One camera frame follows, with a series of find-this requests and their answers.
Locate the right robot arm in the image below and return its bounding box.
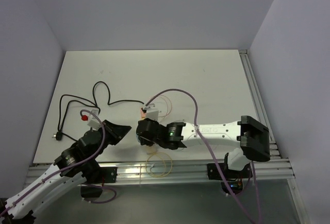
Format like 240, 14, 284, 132
136, 115, 270, 178

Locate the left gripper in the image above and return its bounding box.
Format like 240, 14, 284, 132
89, 119, 131, 161

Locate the aluminium right side rail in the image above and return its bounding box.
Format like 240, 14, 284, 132
239, 50, 281, 159

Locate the aluminium front rail frame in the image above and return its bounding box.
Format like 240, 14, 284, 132
25, 158, 296, 186

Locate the pink charger plug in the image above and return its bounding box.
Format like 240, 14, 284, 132
140, 109, 146, 119

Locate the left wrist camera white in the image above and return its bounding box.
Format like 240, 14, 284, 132
81, 109, 101, 130

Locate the beige red power strip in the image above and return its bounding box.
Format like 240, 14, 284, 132
145, 146, 157, 155

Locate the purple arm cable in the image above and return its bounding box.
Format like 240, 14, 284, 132
0, 109, 118, 219
144, 88, 261, 224

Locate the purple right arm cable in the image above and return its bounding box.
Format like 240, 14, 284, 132
144, 88, 261, 224

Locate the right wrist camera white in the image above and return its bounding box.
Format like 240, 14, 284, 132
142, 104, 159, 121

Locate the black power strip cord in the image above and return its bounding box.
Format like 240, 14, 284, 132
51, 80, 145, 141

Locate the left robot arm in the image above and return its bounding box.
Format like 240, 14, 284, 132
1, 120, 131, 223

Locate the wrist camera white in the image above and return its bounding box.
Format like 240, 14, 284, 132
81, 109, 101, 130
142, 104, 159, 121

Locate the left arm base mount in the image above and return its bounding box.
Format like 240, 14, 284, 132
80, 166, 118, 204

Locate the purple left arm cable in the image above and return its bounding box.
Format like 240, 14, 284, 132
0, 109, 118, 219

